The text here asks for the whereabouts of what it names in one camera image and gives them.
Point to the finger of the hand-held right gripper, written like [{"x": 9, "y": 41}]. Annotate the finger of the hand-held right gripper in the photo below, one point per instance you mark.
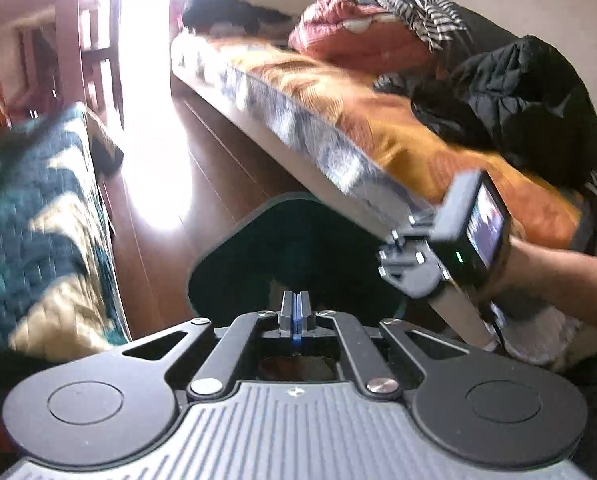
[{"x": 403, "y": 250}]

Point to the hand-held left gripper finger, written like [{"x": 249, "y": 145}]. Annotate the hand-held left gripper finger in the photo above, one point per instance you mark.
[
  {"x": 301, "y": 317},
  {"x": 292, "y": 317}
]

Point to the person's right forearm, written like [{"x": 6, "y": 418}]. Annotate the person's right forearm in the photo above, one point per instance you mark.
[{"x": 558, "y": 280}]

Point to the orange yellow quilted bed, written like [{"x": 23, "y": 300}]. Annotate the orange yellow quilted bed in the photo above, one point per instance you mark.
[{"x": 378, "y": 130}]

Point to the black jacket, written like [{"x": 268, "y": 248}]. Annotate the black jacket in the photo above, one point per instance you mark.
[{"x": 518, "y": 105}]

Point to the white fuzzy cloth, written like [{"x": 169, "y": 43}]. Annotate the white fuzzy cloth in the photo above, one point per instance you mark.
[{"x": 538, "y": 335}]

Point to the blue white quilted mattress pad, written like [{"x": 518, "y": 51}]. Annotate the blue white quilted mattress pad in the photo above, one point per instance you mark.
[{"x": 288, "y": 110}]

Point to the black white leaf-print cloth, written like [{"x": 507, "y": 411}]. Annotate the black white leaf-print cloth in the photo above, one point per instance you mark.
[{"x": 423, "y": 15}]

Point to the teal zigzag quilt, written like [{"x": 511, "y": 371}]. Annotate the teal zigzag quilt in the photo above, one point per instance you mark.
[{"x": 38, "y": 220}]

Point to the dark cloth pile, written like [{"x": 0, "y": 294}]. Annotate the dark cloth pile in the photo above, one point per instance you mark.
[{"x": 228, "y": 10}]

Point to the wooden chair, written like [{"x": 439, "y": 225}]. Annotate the wooden chair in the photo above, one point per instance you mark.
[{"x": 73, "y": 45}]

